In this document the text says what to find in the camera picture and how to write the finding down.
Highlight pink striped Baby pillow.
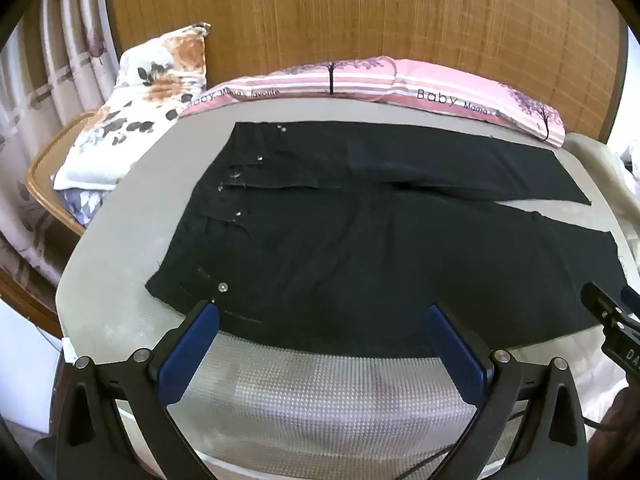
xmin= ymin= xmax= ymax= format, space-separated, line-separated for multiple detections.
xmin=179 ymin=55 xmax=567 ymax=149

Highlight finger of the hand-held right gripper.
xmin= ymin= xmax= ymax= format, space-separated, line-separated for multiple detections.
xmin=580 ymin=282 xmax=640 ymax=334

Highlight black pants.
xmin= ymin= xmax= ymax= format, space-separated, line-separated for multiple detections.
xmin=145 ymin=121 xmax=632 ymax=356

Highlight beige cushion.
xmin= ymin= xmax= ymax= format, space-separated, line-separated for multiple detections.
xmin=564 ymin=132 xmax=640 ymax=266

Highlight floral pillow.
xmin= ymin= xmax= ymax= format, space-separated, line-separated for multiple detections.
xmin=52 ymin=22 xmax=213 ymax=192

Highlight wooden bed frame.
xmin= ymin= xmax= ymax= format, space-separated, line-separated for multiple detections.
xmin=0 ymin=265 xmax=64 ymax=339

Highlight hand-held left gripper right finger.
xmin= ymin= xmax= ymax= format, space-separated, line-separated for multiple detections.
xmin=423 ymin=303 xmax=590 ymax=480

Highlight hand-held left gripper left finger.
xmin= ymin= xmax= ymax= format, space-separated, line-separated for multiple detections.
xmin=56 ymin=300 xmax=221 ymax=480

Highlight wicker chair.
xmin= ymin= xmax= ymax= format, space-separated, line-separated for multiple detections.
xmin=25 ymin=110 xmax=108 ymax=237

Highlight black cable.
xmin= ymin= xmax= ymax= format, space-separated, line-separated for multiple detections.
xmin=580 ymin=416 xmax=623 ymax=432

